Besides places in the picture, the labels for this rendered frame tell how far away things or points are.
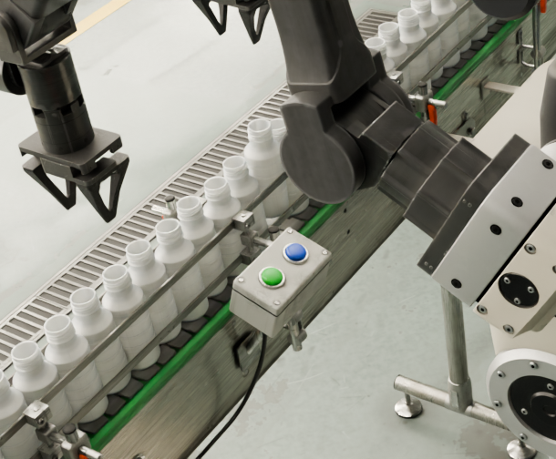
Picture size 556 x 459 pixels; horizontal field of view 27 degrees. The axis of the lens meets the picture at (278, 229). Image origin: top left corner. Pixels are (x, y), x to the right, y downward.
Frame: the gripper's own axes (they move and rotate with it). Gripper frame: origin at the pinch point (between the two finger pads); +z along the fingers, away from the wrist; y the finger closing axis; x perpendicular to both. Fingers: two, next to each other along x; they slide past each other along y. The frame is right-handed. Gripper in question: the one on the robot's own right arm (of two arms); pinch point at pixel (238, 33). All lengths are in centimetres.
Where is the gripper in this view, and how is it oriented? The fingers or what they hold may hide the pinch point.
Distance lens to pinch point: 171.1
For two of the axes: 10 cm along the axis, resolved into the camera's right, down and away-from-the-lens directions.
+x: -5.7, 5.6, -6.0
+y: -8.2, -3.0, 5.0
